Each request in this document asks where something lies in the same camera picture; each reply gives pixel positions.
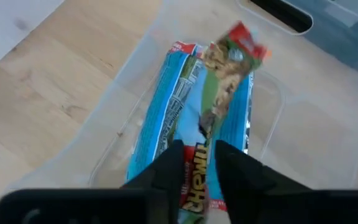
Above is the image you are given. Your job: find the blue Chewy granola bar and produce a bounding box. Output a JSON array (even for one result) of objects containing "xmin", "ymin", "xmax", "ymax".
[
  {"xmin": 125, "ymin": 41, "xmax": 209, "ymax": 190},
  {"xmin": 174, "ymin": 21, "xmax": 269, "ymax": 224}
]

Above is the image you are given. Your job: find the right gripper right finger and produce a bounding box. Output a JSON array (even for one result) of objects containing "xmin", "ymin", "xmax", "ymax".
[{"xmin": 214, "ymin": 139, "xmax": 311, "ymax": 224}]

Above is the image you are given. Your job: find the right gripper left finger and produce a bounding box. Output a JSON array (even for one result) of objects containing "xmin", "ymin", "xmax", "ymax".
[{"xmin": 121, "ymin": 139, "xmax": 186, "ymax": 224}]

